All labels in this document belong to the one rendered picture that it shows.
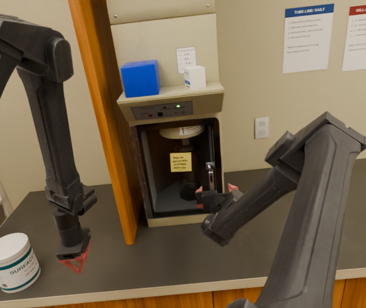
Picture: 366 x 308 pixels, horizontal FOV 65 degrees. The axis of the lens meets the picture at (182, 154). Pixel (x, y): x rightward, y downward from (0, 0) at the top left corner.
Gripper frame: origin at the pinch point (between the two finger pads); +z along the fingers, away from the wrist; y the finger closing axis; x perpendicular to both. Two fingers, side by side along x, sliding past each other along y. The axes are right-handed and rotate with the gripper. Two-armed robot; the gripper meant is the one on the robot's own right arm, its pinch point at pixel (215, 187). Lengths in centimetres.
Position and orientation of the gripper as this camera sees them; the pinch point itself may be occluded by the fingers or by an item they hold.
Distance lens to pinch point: 104.5
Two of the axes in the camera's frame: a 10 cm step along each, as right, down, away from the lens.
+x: 1.2, 8.9, 4.5
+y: -9.9, 1.1, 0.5
